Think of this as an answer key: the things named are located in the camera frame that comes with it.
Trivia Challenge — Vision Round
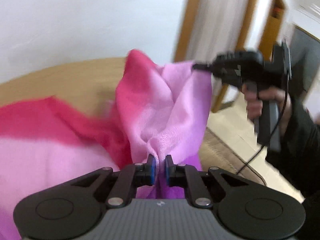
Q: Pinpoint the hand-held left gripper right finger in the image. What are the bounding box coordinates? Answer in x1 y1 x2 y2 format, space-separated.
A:
165 154 249 209

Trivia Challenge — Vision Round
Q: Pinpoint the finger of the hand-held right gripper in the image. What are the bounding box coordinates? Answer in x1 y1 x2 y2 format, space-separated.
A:
192 61 215 73

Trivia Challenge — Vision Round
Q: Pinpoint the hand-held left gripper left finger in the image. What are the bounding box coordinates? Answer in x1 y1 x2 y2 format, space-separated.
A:
71 154 157 209

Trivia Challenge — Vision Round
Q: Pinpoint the pink purple gradient cloth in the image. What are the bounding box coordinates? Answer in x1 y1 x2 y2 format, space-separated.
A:
0 49 214 240

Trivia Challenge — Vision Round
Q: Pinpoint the person's right forearm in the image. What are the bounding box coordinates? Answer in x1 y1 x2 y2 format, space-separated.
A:
265 97 320 240

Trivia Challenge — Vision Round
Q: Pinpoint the person's right hand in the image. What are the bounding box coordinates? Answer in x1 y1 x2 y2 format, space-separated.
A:
244 84 293 130

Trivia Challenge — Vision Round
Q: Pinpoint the wooden door frame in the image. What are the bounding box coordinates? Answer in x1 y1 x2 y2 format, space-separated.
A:
173 0 287 113

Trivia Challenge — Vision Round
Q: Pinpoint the black cable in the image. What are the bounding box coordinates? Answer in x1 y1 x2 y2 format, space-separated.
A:
235 40 294 175

